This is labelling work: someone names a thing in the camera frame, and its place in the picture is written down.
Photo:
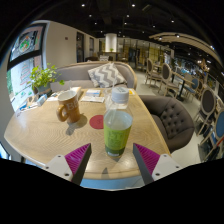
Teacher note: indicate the green potted plant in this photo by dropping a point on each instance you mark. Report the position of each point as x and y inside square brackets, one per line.
[42, 77]

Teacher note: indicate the mustard mug with white inside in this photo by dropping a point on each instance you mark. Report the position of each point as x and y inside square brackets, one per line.
[70, 108]

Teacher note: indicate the stack of white leaflets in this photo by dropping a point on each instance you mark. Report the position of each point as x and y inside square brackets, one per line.
[76, 92]

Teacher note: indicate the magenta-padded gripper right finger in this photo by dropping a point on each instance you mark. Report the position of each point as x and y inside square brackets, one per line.
[149, 159]

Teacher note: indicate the group of ceiling lights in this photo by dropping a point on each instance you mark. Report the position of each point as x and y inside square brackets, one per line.
[150, 23]

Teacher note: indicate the grey tufted armchair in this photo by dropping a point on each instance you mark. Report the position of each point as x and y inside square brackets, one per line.
[170, 120]

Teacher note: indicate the grey curved sofa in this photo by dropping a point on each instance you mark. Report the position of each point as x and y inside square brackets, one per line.
[75, 75]

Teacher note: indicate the flat round red coaster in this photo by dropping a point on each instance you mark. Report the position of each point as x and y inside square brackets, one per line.
[96, 122]

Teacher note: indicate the window with festive stickers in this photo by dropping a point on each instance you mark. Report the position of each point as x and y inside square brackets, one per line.
[25, 63]

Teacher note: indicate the grey white chevron cushion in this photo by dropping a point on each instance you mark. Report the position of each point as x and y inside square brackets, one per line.
[106, 75]

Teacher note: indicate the small blue box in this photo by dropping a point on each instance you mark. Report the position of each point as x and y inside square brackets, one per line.
[41, 100]

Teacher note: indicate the clear bottle with green label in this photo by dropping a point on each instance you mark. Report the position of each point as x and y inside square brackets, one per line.
[117, 130]

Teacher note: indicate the white round column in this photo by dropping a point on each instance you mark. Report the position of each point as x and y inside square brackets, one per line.
[111, 41]

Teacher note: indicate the clear plastic cup with straw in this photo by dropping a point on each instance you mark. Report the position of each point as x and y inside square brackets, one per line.
[108, 93]

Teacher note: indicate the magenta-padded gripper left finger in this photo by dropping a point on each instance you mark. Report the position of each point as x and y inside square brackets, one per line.
[75, 159]

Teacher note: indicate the group of dining chairs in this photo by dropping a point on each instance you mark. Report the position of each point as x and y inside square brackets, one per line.
[186, 83]

